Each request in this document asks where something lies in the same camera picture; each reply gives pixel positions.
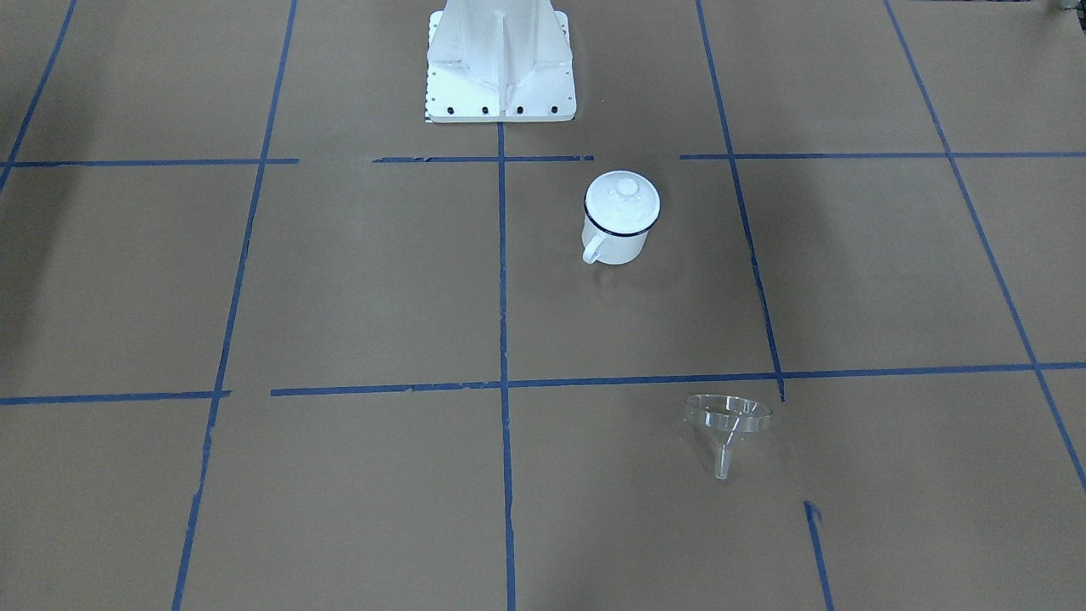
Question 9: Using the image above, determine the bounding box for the white enamel mug lid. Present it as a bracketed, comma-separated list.
[585, 170, 662, 237]

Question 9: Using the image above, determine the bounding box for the clear glass funnel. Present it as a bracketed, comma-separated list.
[684, 394, 775, 482]

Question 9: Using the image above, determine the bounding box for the white enamel mug blue rim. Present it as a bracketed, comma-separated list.
[581, 199, 652, 266]

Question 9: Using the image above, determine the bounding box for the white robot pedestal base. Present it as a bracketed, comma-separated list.
[424, 1, 577, 123]

